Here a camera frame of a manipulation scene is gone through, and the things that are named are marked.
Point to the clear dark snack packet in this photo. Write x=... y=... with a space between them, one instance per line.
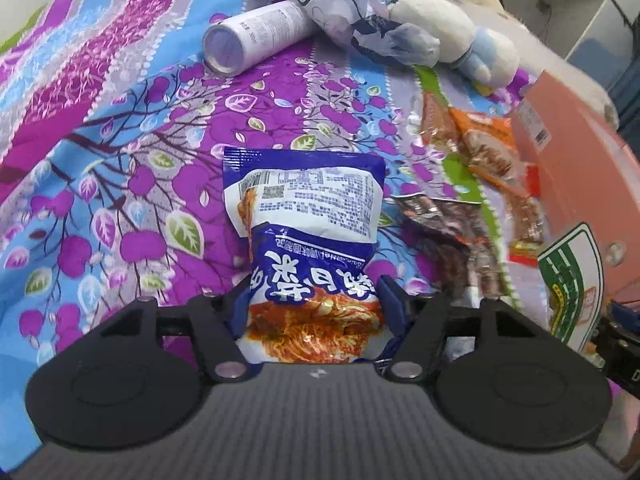
x=450 y=230

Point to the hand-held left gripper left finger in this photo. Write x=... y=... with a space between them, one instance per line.
x=237 y=310

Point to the pale blue plastic bag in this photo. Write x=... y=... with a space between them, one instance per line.
x=360 y=15

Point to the white and blue plush toy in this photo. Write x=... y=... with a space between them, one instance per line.
x=450 y=30

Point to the grey wardrobe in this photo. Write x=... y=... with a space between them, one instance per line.
x=575 y=0

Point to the blue kimchi snack packet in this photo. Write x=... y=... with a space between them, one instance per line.
x=310 y=240

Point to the blue curtain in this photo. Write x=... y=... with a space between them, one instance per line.
x=627 y=90

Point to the white spray bottle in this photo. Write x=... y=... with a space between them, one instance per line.
x=250 y=32

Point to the long red-ended snack packet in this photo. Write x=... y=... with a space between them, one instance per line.
x=525 y=220

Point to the pink cardboard box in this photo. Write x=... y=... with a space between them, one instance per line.
x=575 y=160

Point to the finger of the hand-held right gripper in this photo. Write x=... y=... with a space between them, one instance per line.
x=622 y=312

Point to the purple floral quilt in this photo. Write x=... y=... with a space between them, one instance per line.
x=125 y=160

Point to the orange gold snack packet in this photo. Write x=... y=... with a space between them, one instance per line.
x=480 y=145

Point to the wall socket with charger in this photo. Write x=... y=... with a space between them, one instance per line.
x=542 y=7

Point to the green white snack packet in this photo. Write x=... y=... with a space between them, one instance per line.
x=570 y=285

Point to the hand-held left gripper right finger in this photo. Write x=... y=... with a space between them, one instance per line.
x=395 y=305

